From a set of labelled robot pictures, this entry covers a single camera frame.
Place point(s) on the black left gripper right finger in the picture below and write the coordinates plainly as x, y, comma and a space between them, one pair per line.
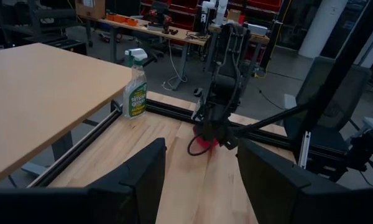
270, 186

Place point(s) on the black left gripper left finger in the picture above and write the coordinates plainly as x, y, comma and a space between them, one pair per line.
133, 186

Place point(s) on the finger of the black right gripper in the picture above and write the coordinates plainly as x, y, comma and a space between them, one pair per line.
231, 142

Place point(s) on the red glossy bowl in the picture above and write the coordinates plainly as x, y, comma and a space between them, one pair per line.
206, 143

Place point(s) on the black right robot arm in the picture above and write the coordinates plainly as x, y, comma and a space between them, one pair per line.
230, 62

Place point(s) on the red storage bin shelf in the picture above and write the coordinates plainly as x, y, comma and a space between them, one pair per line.
258, 4

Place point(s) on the clear spray cleaner bottle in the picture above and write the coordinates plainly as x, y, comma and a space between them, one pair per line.
135, 93

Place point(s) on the white flat box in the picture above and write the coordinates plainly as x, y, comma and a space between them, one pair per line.
256, 29

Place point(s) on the long wooden workbench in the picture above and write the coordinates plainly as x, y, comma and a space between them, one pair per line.
161, 29

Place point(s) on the black mesh office chair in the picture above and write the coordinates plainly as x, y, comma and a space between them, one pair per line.
332, 99

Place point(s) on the red power drill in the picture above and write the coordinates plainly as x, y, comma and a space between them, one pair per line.
160, 18

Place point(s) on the light wood side table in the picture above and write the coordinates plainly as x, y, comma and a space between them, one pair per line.
43, 99

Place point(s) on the orange plastic parts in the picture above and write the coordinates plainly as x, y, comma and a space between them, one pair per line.
122, 19

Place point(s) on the white round column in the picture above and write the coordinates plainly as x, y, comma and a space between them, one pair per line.
321, 28

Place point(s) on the brown cardboard box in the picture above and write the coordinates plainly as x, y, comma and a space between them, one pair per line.
90, 8

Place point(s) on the black metal cart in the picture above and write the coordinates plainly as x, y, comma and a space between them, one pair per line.
40, 21

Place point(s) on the black aluminium frame rail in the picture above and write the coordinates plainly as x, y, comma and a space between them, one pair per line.
180, 113

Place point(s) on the black diagonal frame brace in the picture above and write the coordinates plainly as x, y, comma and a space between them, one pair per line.
267, 120

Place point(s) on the silver frame bracket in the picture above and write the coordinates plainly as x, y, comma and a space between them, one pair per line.
304, 149

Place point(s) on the black frame post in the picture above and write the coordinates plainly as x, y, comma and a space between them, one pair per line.
335, 74

